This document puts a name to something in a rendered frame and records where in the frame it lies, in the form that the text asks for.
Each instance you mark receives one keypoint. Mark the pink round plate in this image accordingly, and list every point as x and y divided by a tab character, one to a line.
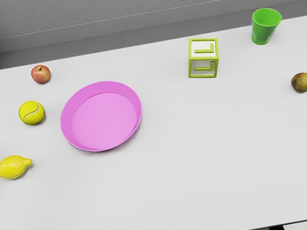
101	116

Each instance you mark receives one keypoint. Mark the yellow lemon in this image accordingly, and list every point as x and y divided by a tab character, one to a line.
12	167

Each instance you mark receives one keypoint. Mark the green and white letter cube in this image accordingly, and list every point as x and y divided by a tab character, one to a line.
203	57

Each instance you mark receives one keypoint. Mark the red apple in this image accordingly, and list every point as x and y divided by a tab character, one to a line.
41	74

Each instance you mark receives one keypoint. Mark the yellow tennis ball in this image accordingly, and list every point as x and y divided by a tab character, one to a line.
31	113

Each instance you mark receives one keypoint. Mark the green plastic cup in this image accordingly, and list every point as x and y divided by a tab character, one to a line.
264	26

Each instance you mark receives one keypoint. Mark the brown-green pear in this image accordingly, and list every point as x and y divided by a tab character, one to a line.
302	82

